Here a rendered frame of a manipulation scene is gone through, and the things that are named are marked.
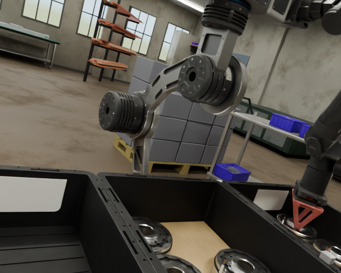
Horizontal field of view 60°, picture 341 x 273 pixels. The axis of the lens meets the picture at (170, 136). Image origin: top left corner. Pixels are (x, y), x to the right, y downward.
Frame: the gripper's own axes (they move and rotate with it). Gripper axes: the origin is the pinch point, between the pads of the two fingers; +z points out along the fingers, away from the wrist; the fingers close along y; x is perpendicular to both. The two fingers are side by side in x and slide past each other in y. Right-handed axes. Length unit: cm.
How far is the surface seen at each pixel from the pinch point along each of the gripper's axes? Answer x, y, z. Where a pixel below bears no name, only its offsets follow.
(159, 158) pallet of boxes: 109, 213, 71
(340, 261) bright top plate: -8.7, -10.2, 1.1
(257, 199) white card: 10.9, -1.8, -2.1
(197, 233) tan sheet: 20.7, -20.6, 3.3
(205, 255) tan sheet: 17.2, -26.9, 3.3
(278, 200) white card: 5.5, 4.7, -1.7
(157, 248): 24.3, -36.7, -0.2
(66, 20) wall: 711, 744, -69
